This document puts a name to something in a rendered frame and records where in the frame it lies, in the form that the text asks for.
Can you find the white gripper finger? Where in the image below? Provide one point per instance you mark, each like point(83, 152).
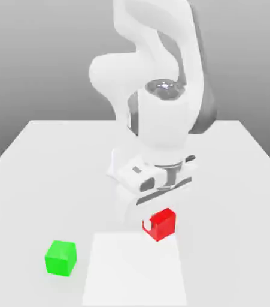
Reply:
point(147, 224)

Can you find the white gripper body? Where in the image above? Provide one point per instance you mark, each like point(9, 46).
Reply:
point(149, 195)

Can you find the small red cube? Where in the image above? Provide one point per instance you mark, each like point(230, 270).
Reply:
point(164, 225)

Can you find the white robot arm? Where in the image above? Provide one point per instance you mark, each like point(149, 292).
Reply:
point(163, 124)

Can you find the small green cube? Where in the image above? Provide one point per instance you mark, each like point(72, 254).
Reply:
point(60, 259)

